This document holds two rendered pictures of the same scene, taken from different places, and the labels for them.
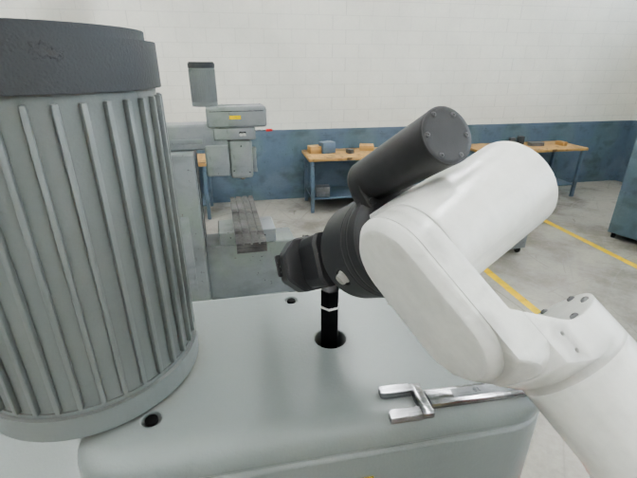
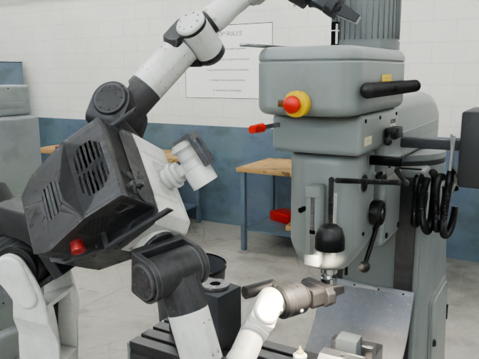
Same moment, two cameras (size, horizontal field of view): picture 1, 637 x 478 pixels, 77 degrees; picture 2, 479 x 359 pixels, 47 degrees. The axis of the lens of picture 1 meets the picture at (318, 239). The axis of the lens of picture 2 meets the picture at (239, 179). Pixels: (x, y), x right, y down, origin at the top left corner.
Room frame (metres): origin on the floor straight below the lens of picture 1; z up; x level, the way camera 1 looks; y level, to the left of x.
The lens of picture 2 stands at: (1.16, -1.28, 1.83)
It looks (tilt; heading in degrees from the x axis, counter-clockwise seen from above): 11 degrees down; 131
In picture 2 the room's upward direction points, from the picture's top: straight up
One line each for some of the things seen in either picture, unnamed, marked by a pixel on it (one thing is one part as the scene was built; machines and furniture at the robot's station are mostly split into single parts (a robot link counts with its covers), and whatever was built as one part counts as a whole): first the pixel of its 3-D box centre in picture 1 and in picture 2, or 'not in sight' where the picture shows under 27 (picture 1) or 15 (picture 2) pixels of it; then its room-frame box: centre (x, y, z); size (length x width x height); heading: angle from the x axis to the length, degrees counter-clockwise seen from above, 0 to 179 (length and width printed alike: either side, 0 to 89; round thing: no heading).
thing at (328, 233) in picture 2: not in sight; (329, 236); (0.49, -0.18, 1.44); 0.07 x 0.07 x 0.06
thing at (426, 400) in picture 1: (504, 389); (268, 46); (0.30, -0.18, 1.89); 0.24 x 0.04 x 0.01; 99
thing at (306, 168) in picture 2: not in sight; (331, 206); (0.39, -0.01, 1.47); 0.21 x 0.19 x 0.32; 11
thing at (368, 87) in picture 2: not in sight; (393, 87); (0.53, 0.05, 1.79); 0.45 x 0.04 x 0.04; 101
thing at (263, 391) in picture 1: (318, 392); (336, 80); (0.39, 0.00, 1.81); 0.47 x 0.26 x 0.16; 101
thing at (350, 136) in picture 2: not in sight; (338, 128); (0.38, 0.03, 1.68); 0.34 x 0.24 x 0.10; 101
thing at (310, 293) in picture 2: not in sight; (304, 296); (0.37, -0.10, 1.23); 0.13 x 0.12 x 0.10; 166
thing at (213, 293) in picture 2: not in sight; (204, 308); (-0.06, -0.06, 1.06); 0.22 x 0.12 x 0.20; 4
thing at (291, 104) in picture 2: not in sight; (292, 104); (0.44, -0.26, 1.76); 0.04 x 0.03 x 0.04; 11
